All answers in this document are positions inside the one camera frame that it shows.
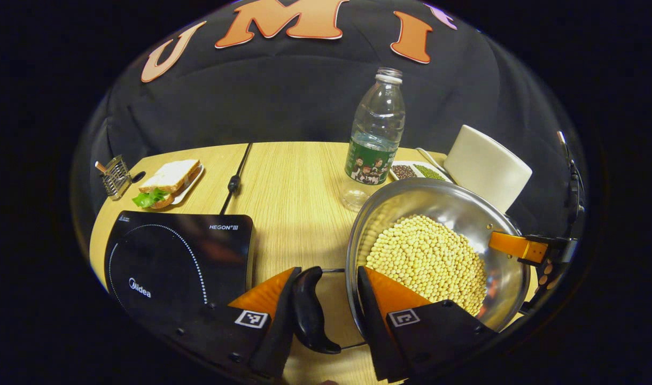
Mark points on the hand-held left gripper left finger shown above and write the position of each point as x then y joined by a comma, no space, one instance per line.
275,331

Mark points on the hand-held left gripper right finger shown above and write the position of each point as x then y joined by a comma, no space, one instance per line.
371,321

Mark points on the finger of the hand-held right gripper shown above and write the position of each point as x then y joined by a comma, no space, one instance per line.
515,247
542,283

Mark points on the steel pot with soybeans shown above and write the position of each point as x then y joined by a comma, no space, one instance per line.
427,256

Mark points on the black induction cooktop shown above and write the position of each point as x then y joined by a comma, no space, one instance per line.
165,256

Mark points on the white toaster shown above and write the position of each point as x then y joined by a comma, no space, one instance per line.
486,166

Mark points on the white dish of beans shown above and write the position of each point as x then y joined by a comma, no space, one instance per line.
417,171

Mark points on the white sandwich plate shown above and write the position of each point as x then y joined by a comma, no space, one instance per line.
189,187

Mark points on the clear plastic water bottle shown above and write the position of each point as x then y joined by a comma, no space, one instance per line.
374,144

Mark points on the sandwich with lettuce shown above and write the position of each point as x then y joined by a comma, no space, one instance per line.
168,179

